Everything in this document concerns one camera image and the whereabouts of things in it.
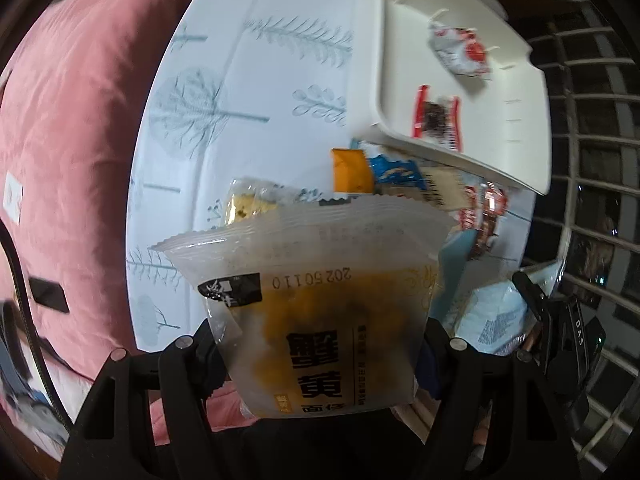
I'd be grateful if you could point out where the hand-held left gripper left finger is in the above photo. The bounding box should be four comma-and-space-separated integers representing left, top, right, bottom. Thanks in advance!
59, 319, 237, 480

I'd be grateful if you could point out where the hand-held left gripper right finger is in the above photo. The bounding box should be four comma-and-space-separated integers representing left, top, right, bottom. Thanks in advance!
414, 320, 583, 480

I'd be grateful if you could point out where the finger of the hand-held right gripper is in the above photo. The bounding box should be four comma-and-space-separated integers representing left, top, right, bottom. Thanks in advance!
512, 271, 551, 328

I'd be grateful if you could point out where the light blue snack packet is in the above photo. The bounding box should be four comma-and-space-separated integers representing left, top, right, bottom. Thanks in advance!
450, 280, 531, 356

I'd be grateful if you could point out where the translucent yellow snack packet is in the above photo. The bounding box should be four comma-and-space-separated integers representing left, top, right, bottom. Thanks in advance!
150, 195, 458, 418

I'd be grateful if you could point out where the beige snack packet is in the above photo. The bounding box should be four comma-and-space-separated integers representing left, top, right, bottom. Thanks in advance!
380, 165, 476, 211

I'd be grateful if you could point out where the clear cookie snack packet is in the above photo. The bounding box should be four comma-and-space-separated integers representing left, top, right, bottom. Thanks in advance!
227, 177, 301, 226

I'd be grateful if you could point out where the orange snack packet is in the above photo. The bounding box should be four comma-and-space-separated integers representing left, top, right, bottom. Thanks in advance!
331, 148, 376, 198

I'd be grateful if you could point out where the white plastic storage bin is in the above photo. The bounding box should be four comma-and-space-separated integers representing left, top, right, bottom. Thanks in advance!
345, 0, 553, 196

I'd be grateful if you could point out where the red white brown snack packet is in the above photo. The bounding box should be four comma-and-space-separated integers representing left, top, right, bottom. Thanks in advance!
457, 182, 508, 261

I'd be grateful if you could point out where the metal window grille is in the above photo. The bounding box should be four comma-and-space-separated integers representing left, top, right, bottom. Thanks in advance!
500, 0, 640, 461

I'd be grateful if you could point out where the black fabric label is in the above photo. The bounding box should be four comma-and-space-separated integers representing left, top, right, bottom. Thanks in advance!
27, 276, 69, 315

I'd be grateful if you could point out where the blue grey cloth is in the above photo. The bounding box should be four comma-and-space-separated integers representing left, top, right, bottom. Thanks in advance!
0, 300, 68, 453

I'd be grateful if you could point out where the red dark snack packet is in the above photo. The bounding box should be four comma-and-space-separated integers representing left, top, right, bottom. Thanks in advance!
412, 85, 463, 152

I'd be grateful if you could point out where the white fabric tag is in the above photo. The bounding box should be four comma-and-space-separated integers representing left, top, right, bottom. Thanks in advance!
2, 170, 25, 221

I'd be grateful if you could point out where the pink blanket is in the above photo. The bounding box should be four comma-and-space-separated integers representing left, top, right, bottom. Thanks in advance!
0, 0, 241, 441

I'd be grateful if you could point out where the black cable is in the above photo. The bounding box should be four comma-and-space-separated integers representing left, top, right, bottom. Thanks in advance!
0, 222, 73, 433

